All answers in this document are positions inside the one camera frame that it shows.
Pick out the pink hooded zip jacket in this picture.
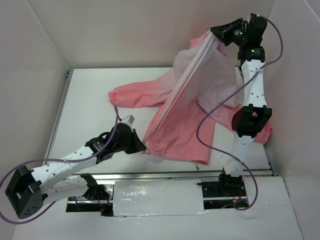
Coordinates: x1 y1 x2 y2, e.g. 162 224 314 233
107 27 274 166

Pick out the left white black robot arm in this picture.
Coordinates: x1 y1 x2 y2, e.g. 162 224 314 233
5 122 147 223

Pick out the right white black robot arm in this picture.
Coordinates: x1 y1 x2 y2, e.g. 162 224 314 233
210 13 272 197

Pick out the white foil-edged panel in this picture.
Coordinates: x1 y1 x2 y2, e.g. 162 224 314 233
113 180 205 217

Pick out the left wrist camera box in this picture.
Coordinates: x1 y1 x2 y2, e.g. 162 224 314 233
120 115 135 128

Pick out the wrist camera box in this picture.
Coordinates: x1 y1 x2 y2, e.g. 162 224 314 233
120 115 135 128
246 13 261 22

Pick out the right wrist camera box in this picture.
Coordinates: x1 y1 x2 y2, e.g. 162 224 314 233
246 13 261 22

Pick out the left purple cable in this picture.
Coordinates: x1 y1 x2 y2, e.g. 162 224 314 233
0 104 121 224

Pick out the purple cable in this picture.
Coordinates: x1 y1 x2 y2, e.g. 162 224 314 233
0 104 121 224
196 15 285 211

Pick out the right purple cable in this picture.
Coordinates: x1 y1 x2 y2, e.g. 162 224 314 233
196 15 285 211

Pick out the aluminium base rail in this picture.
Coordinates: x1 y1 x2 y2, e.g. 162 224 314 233
44 168 273 181

